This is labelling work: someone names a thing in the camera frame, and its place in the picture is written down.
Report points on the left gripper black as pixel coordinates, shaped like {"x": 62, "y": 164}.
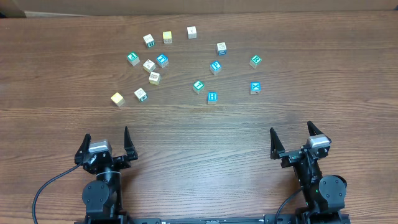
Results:
{"x": 123, "y": 160}

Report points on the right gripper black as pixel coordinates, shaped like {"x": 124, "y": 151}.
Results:
{"x": 291, "y": 157}

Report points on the white block green number side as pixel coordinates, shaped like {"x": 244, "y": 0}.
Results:
{"x": 141, "y": 95}

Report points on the blue letter H block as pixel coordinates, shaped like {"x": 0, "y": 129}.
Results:
{"x": 212, "y": 97}

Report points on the wooden block airplane drawing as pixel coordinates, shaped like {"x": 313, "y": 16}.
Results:
{"x": 149, "y": 66}

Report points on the blue letter P block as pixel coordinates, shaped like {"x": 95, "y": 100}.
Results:
{"x": 215, "y": 67}

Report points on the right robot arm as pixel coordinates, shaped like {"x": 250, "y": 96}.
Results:
{"x": 324, "y": 195}

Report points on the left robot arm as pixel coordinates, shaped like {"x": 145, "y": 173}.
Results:
{"x": 103, "y": 196}

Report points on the yellow top block near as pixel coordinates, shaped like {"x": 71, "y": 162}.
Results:
{"x": 118, "y": 99}

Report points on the blue letter X block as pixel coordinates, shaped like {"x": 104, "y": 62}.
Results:
{"x": 255, "y": 88}

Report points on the green letter R block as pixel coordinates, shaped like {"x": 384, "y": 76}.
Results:
{"x": 255, "y": 61}

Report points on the wooden block yellow side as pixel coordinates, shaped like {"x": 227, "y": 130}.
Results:
{"x": 154, "y": 78}

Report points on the green letter block left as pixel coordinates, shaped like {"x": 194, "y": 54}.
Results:
{"x": 133, "y": 58}

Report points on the green number 7 block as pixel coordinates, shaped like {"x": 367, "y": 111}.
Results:
{"x": 198, "y": 86}

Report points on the blue letter T block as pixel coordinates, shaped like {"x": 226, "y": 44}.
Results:
{"x": 162, "y": 60}

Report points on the white block blue side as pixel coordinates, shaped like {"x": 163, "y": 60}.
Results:
{"x": 221, "y": 48}

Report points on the yellow top block far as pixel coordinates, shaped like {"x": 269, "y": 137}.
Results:
{"x": 167, "y": 37}

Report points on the white block top centre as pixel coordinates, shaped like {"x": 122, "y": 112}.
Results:
{"x": 192, "y": 32}

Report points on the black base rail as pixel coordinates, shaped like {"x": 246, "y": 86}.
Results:
{"x": 266, "y": 219}

